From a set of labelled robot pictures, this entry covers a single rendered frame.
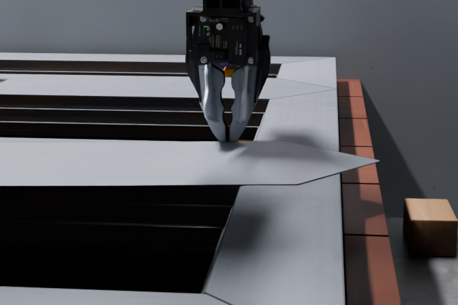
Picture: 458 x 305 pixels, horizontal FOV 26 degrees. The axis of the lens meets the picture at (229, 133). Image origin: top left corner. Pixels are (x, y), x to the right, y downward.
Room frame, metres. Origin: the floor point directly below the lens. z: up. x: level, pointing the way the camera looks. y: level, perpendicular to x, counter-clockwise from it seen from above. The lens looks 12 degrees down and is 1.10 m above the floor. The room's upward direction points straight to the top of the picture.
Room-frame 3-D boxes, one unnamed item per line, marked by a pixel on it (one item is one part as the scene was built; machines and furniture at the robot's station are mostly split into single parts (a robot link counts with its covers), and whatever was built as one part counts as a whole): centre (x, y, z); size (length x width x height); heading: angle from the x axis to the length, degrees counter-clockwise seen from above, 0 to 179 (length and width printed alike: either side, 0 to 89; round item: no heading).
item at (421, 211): (1.26, -0.27, 0.71); 0.10 x 0.06 x 0.05; 175
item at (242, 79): (1.03, -0.01, 0.91); 0.06 x 0.03 x 0.09; 174
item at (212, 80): (1.03, 0.02, 0.91); 0.06 x 0.03 x 0.09; 174
